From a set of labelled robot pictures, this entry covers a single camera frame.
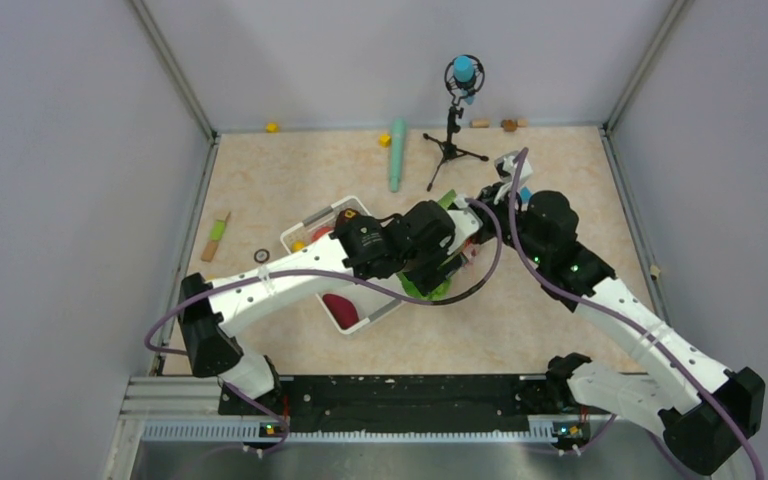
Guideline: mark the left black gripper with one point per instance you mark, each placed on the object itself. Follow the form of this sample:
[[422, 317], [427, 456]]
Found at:
[[428, 279]]

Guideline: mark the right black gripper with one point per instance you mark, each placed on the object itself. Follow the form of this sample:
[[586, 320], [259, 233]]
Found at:
[[487, 195]]

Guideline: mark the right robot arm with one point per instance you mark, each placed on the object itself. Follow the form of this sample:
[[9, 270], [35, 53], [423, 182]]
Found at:
[[703, 412]]

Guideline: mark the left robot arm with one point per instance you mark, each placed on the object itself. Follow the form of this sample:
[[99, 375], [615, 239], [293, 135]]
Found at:
[[360, 249]]

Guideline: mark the white perforated plastic basket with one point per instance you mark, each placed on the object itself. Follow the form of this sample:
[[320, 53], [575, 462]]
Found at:
[[370, 304]]

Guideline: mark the dark red toy vegetable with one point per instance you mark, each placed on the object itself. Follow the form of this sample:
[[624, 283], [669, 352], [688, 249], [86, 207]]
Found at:
[[342, 310]]

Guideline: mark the brown wooden block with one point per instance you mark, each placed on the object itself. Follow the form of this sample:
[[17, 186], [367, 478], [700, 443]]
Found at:
[[512, 125]]

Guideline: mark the dark purple toy mangosteen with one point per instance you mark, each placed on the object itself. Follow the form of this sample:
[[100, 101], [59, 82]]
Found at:
[[344, 216]]

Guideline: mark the tan wooden cylinder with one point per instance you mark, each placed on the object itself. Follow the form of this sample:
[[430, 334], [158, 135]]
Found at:
[[480, 123]]

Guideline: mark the orange toy peach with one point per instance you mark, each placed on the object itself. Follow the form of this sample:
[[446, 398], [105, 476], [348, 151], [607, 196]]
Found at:
[[321, 232]]

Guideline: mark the yellow toy banana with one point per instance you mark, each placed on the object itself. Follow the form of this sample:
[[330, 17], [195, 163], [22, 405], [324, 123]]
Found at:
[[298, 246]]

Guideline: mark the yellow block near teal toy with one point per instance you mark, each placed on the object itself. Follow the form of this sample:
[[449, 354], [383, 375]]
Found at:
[[384, 140]]

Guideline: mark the black tripod microphone stand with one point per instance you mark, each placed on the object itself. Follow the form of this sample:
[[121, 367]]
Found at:
[[449, 150]]

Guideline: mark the teal cylindrical toy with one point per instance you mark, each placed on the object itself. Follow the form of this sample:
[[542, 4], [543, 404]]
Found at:
[[397, 141]]

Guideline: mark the blue microphone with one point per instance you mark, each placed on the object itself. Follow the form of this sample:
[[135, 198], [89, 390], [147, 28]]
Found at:
[[464, 77]]

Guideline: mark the green and wood toy knife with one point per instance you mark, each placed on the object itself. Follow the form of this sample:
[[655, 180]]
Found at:
[[215, 235]]

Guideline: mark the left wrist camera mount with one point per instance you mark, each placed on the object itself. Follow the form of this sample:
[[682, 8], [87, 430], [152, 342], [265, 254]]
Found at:
[[466, 225]]

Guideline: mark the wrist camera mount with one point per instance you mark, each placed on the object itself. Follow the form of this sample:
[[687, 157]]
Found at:
[[466, 225], [513, 169]]

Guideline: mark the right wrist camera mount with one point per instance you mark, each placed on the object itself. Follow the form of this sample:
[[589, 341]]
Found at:
[[513, 169]]

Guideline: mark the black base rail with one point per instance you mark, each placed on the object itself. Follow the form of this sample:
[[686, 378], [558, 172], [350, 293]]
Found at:
[[410, 404]]

